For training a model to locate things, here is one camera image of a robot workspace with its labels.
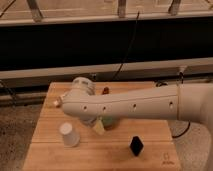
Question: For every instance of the black diamond-shaped object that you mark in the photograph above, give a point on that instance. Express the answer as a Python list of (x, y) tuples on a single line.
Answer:
[(136, 145)]

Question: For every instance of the white ceramic cup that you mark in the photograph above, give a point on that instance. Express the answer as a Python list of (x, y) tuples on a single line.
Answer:
[(69, 135)]

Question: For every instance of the green pan red handle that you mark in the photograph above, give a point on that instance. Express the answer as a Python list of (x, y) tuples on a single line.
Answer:
[(108, 122)]

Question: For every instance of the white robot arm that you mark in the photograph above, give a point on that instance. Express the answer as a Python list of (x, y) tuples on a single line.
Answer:
[(191, 102)]

